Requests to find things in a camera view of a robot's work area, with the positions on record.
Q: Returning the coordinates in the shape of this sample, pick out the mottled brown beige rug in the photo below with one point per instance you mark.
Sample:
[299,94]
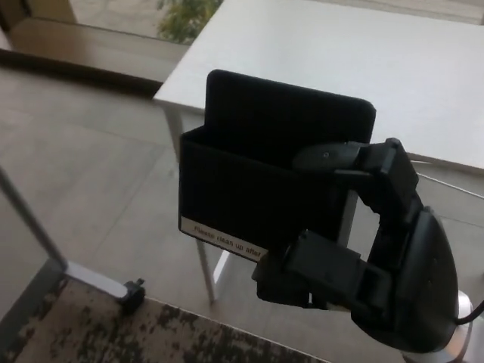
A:
[113,332]

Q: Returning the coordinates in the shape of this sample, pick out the black holder box white label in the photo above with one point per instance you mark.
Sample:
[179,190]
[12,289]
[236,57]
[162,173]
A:
[246,170]

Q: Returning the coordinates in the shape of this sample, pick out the green leafy tree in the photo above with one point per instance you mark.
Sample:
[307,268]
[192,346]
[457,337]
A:
[187,19]

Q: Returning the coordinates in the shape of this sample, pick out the white rectangular table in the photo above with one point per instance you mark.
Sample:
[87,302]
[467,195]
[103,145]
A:
[340,56]

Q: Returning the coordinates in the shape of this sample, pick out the black caster foot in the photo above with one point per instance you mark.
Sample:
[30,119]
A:
[133,295]

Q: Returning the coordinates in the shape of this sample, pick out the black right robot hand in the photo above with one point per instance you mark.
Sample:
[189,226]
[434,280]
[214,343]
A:
[423,283]

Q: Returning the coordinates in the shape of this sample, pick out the brown window sill ledge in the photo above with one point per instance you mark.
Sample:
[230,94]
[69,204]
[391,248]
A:
[94,49]

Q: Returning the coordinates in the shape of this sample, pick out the grey metal frame leg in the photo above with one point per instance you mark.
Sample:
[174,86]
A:
[38,230]

